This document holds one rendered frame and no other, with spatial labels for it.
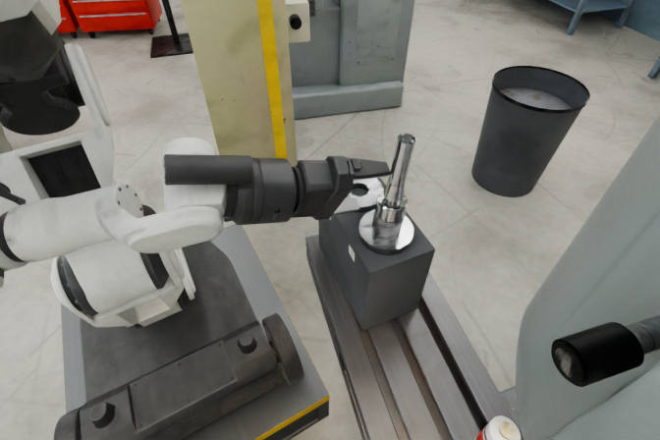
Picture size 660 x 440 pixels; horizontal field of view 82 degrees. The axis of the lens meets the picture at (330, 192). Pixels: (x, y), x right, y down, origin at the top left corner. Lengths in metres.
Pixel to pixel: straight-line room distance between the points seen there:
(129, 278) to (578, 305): 0.70
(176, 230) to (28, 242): 0.17
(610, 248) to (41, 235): 0.52
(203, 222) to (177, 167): 0.07
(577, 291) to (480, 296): 1.80
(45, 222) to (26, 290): 1.85
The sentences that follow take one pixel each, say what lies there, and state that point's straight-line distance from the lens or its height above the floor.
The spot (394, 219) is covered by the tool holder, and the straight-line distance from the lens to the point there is 0.58.
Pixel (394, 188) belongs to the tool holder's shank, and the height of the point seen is 1.23.
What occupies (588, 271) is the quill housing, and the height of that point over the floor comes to 1.47.
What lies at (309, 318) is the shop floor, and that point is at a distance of 1.82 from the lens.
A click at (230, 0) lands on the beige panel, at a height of 1.10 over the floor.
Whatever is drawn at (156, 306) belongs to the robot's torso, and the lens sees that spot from 1.08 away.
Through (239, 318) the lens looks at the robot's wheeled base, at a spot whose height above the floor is 0.57.
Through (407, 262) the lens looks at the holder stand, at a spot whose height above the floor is 1.11.
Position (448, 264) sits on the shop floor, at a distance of 2.06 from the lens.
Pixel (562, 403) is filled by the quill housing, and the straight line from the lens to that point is 0.24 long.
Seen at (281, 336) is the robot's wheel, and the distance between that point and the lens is 1.12.
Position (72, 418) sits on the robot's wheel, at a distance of 1.22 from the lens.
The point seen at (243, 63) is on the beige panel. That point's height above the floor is 0.83.
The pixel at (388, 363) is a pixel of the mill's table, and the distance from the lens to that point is 0.73.
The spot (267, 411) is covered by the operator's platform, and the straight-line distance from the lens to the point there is 1.27.
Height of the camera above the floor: 1.60
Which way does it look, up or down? 44 degrees down
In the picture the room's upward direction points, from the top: straight up
